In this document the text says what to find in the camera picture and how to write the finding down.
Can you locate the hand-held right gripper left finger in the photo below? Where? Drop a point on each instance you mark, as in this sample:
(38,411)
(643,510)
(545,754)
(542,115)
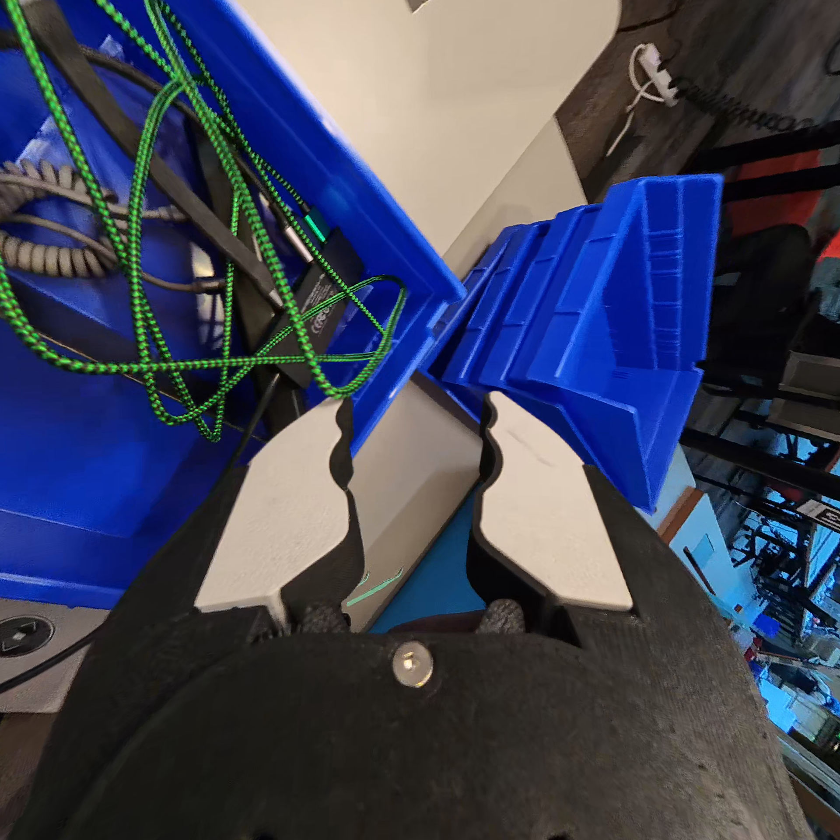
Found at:
(282,512)

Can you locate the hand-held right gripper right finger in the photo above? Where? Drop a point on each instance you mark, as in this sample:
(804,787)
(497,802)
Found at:
(551,512)

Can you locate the black USB hub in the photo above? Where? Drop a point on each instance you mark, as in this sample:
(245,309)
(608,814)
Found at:
(341,262)

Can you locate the black round desk grommet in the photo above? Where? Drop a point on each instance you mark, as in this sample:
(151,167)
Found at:
(23,636)

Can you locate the grey desk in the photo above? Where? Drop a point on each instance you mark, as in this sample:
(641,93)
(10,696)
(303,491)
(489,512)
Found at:
(426,98)

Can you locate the white power strip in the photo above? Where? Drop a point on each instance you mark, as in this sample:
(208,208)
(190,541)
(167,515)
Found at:
(656,72)

